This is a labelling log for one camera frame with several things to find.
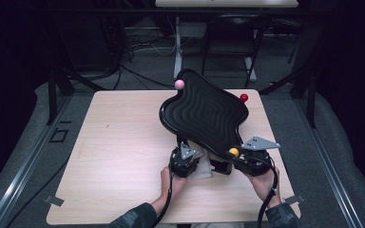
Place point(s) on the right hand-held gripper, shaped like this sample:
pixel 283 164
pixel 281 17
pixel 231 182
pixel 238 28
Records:
pixel 253 161

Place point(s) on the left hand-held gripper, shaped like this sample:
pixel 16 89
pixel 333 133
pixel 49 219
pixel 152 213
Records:
pixel 183 163

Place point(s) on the white cloth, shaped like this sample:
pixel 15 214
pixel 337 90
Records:
pixel 202 167

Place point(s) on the person's left hand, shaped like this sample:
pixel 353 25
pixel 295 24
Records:
pixel 172 185

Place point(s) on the person's right hand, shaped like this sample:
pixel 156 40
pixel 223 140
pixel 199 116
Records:
pixel 264 186

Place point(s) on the grey tape strip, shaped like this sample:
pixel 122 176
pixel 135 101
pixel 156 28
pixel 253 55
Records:
pixel 53 200
pixel 296 198

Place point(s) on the black metal stand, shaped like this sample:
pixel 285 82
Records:
pixel 52 95
pixel 312 101

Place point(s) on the white desk leg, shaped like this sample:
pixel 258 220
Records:
pixel 178 41
pixel 250 68

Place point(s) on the black chair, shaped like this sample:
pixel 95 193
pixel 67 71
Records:
pixel 234 41

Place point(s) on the white background desk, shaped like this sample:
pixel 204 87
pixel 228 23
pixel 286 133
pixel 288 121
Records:
pixel 226 3

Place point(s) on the aluminium floor rail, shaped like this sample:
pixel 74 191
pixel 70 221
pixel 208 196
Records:
pixel 23 175
pixel 334 177

